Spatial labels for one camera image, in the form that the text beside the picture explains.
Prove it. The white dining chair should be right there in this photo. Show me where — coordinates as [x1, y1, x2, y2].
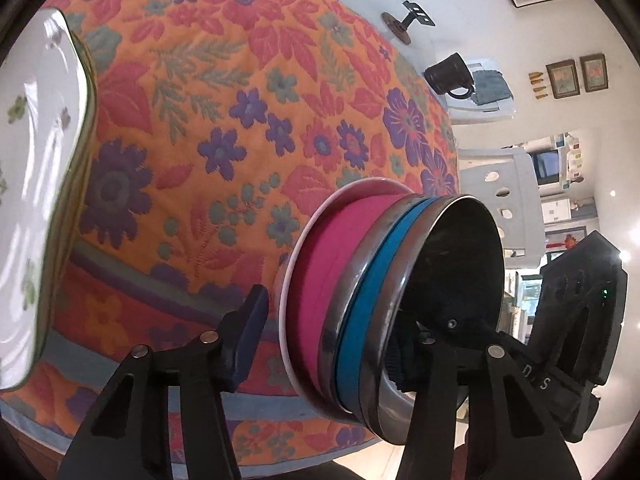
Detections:
[440, 57, 517, 124]
[457, 150, 545, 267]

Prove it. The dark screen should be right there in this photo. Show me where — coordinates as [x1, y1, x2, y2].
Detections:
[530, 150, 561, 186]

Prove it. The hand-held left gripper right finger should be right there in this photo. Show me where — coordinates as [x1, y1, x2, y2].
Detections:
[389, 331, 583, 480]

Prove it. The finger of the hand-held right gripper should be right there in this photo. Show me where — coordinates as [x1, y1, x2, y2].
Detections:
[434, 315, 530, 348]

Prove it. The blue steel bowl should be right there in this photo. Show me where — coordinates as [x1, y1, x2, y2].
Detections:
[334, 194, 507, 447]

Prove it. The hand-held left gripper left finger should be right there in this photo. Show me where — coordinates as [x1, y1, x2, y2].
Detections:
[57, 284, 271, 480]

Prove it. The teal leaf gold-rimmed plate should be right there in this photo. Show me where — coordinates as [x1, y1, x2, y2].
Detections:
[27, 30, 99, 363]

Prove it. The black metal holder brown base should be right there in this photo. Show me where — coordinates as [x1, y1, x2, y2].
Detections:
[380, 0, 436, 46]

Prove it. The small framed wall picture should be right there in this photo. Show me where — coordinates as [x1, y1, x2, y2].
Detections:
[545, 59, 581, 100]
[579, 53, 609, 94]

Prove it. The orange floral tablecloth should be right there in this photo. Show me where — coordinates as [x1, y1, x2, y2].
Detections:
[0, 0, 459, 480]

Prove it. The blue-grey cloth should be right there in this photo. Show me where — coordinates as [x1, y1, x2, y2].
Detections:
[470, 62, 512, 109]

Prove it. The black mug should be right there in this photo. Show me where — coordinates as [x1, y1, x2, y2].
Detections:
[424, 52, 477, 100]

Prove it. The white clover print square plate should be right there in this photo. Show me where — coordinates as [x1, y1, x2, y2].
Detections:
[0, 7, 98, 392]

